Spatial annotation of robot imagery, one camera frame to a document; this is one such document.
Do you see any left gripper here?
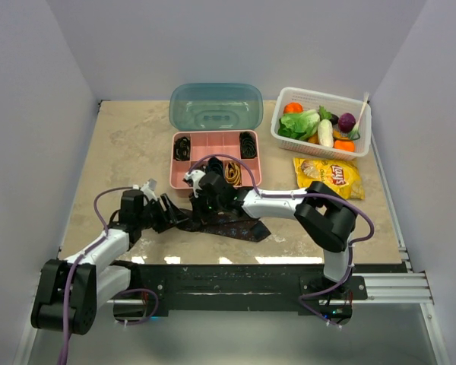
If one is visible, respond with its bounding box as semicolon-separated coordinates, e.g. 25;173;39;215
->
137;194;188;234

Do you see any maroon blue-flowered tie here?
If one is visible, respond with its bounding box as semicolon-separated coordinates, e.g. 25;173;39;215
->
176;209;271;243

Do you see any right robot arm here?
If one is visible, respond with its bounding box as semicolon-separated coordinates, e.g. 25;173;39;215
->
184;170;356;299

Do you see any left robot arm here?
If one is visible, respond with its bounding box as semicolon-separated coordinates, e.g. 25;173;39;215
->
30;186;188;335

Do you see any yellow patterned rolled tie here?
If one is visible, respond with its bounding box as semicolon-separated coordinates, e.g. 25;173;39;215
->
224;160;242;186

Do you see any dark green rolled tie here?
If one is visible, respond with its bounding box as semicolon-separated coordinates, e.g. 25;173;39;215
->
206;157;224;176

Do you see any pink divided organizer box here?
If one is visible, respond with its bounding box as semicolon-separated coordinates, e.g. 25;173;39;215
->
169;130;261;197

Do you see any black gold patterned rolled tie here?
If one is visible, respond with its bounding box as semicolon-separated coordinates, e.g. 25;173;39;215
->
173;136;191;161

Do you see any dark dotted rolled tie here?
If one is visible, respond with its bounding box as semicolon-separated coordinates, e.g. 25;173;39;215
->
239;132;257;159

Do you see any teal translucent plastic lid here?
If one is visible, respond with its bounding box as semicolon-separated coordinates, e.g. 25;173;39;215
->
169;83;264;132

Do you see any green toy lettuce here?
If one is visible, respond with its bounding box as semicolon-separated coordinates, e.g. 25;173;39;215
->
277;109;321;141

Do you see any yellow toy vegetable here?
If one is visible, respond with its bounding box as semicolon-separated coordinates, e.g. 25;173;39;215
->
307;131;347;144

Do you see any orange toy pumpkin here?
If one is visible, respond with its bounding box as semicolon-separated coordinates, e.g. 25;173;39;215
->
283;102;304;114

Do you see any yellow chips bag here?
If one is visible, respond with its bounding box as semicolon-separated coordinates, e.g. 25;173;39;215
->
293;157;366;200

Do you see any white toy cabbage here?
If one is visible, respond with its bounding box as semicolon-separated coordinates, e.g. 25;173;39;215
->
317;119;334;148

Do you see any dark toy eggplant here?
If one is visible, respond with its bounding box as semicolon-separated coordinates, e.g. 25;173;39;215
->
318;106;339;125

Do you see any white plastic basket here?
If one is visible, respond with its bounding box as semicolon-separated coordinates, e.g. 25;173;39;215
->
271;87;372;160

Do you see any orange toy carrot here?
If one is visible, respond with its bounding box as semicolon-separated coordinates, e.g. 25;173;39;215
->
334;140;356;152

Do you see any toy green onion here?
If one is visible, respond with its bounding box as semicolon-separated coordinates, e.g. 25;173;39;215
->
347;91;369;141

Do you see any purple toy cabbage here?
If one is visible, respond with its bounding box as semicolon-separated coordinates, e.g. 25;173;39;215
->
337;113;356;133

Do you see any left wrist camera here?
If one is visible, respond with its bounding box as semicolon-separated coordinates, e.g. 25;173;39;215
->
132;179;157;201

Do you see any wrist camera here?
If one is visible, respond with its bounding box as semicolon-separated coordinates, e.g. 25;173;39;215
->
132;179;157;201
183;170;206;198

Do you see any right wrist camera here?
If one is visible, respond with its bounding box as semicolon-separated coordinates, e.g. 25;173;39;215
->
183;170;206;198

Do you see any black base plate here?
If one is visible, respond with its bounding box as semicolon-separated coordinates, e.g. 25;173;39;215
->
51;260;368;324

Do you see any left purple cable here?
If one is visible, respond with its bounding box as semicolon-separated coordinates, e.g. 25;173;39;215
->
56;186;160;365

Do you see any purple cable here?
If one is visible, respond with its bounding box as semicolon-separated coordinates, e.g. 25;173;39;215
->
189;154;375;330
56;186;160;365

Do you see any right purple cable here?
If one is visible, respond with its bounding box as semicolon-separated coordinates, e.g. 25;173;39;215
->
189;154;375;330

